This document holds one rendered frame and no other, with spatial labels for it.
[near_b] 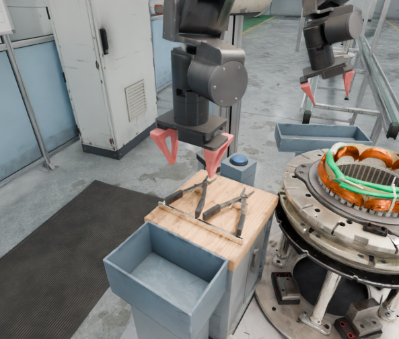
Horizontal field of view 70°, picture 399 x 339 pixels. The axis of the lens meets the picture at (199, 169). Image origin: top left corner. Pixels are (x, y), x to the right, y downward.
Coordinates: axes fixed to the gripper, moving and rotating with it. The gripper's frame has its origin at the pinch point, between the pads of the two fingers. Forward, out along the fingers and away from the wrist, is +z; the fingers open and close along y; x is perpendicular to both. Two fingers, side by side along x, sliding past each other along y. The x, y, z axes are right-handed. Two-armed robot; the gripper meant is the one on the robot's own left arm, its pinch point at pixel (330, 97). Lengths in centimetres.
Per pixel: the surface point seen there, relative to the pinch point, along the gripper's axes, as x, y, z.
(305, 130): 4.2, -8.5, 10.2
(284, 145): -7.4, -14.0, 7.3
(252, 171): -18.0, -22.3, 6.9
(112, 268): -59, -36, -7
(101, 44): 128, -143, -42
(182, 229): -48, -29, -3
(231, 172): -21.1, -26.8, 4.0
